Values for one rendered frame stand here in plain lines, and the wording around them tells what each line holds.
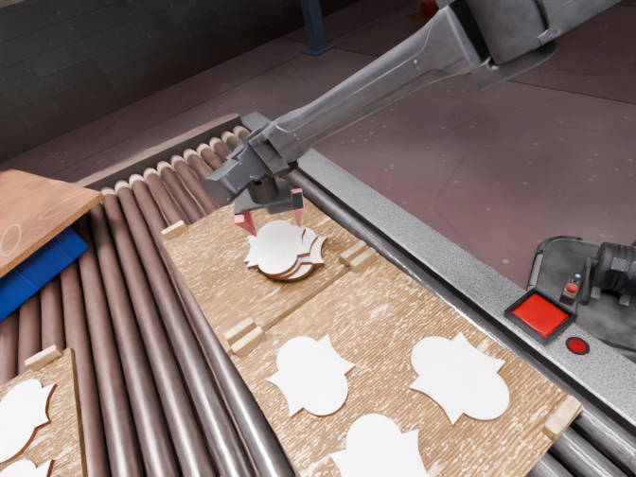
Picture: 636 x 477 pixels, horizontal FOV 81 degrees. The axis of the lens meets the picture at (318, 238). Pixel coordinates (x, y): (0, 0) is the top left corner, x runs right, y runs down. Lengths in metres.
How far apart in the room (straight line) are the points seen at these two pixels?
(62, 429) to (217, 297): 0.33
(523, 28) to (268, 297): 0.58
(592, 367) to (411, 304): 0.27
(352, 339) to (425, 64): 0.44
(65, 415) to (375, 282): 0.59
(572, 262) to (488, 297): 1.06
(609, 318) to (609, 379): 0.93
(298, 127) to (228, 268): 0.41
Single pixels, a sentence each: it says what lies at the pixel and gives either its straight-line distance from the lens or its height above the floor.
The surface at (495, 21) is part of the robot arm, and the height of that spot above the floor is 1.39.
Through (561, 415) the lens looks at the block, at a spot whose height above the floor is 0.96.
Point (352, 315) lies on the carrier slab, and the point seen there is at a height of 0.94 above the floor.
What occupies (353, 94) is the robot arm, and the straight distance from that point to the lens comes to 0.47.
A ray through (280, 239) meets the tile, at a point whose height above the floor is 0.99.
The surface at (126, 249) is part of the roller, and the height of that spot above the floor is 0.92.
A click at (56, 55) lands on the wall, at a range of 5.26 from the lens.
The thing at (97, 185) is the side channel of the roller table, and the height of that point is 0.93.
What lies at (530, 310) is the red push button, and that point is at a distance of 0.72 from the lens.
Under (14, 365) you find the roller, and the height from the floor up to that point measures 0.90.
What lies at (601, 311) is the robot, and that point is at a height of 0.26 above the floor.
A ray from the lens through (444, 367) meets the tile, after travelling 0.62.
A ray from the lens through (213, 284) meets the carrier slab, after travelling 0.83.
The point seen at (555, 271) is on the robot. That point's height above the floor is 0.24.
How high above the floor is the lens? 1.50
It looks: 43 degrees down
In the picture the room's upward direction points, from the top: 16 degrees counter-clockwise
